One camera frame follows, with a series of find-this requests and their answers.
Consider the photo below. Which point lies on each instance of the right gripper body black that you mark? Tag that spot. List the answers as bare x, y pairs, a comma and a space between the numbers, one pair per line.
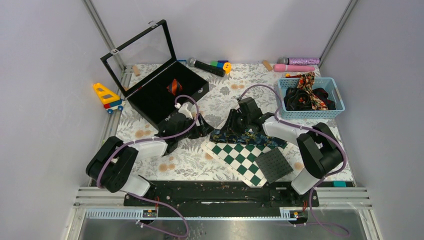
237, 121

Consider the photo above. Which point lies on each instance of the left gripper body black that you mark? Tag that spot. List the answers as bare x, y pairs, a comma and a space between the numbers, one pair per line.
196, 131

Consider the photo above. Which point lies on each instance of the dark blue floral tie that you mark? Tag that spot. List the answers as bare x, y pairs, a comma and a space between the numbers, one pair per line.
245, 138

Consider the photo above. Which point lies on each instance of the black display box glass lid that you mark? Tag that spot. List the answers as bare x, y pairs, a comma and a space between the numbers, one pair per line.
153, 53

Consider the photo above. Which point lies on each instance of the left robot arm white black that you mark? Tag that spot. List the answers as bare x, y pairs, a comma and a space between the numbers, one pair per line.
111, 167

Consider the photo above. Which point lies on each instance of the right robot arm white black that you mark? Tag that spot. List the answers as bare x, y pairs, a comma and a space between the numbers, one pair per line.
320, 151

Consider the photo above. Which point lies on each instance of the dark red ties pile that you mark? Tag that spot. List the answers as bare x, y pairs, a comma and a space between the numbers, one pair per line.
300, 100

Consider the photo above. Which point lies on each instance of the floral table mat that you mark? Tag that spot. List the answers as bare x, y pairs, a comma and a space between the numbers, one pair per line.
189, 162

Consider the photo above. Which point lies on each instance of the green white chessboard mat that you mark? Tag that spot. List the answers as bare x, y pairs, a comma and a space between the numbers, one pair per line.
239, 159

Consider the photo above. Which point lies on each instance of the orange navy striped rolled tie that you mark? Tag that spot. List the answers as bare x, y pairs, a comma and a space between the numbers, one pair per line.
174, 87

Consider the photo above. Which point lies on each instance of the small wooden block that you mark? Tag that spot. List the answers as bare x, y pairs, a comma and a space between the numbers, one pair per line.
267, 65

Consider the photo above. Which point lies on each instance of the grey studded baseplate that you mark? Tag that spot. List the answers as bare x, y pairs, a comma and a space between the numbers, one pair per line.
273, 165

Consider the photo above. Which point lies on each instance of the green blue block stack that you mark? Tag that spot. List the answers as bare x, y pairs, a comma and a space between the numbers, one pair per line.
219, 64

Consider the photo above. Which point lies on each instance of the black glitter microphone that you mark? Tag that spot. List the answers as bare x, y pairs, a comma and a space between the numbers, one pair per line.
192, 62

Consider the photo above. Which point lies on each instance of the red floral tie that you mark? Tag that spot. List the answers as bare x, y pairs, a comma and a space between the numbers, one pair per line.
305, 83

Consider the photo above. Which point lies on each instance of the purple glitter microphone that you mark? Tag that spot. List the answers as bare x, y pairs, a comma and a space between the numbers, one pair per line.
298, 61

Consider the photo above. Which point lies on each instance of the wooden peg left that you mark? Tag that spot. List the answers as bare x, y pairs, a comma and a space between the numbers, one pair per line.
136, 71

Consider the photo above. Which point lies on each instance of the light blue plastic basket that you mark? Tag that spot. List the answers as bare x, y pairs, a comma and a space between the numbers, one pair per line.
326, 83

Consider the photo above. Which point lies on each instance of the yellow toy truck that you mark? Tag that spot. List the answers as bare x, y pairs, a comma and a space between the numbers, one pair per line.
110, 100

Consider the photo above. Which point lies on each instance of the teal small block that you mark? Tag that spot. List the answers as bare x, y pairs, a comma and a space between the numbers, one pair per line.
339, 184

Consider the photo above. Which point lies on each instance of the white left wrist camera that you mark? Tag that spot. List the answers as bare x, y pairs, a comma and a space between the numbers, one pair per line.
185, 109

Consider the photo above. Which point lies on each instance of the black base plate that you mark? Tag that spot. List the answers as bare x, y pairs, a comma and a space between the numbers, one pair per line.
228, 198

